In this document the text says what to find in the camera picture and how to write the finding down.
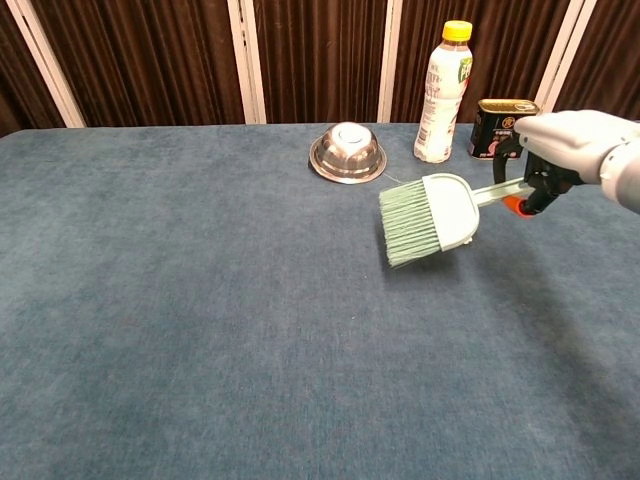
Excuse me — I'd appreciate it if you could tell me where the brown pleated curtain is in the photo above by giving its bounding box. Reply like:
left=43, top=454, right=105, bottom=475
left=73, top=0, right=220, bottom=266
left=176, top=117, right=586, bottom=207
left=0, top=0, right=640, bottom=137

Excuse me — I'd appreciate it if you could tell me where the white yellow-capped drink bottle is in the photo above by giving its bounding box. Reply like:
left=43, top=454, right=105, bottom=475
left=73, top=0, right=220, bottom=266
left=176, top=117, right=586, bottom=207
left=412, top=20, right=475, bottom=164

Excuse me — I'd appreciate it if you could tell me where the blue velvet tablecloth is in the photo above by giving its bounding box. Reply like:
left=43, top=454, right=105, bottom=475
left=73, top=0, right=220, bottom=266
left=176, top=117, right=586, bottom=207
left=0, top=122, right=640, bottom=480

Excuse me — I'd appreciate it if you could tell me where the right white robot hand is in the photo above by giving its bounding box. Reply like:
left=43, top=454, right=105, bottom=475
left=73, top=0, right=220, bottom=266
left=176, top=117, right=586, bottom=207
left=492, top=109, right=640, bottom=220

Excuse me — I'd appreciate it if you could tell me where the black luncheon meat can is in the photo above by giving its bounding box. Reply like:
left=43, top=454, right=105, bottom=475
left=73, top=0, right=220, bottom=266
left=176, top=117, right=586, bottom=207
left=467, top=98, right=542, bottom=161

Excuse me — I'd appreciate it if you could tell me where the mint green hand brush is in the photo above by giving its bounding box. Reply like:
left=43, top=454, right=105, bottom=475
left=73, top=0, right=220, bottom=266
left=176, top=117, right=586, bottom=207
left=378, top=172, right=539, bottom=269

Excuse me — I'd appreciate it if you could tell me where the white screen frame post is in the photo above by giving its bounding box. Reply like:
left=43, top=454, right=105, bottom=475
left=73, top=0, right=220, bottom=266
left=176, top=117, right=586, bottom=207
left=376, top=0, right=404, bottom=124
left=226, top=0, right=267, bottom=125
left=532, top=0, right=599, bottom=117
left=4, top=0, right=87, bottom=129

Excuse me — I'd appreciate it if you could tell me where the upturned stainless steel bowl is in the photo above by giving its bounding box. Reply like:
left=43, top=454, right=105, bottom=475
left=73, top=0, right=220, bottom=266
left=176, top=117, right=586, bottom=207
left=308, top=122, right=388, bottom=185

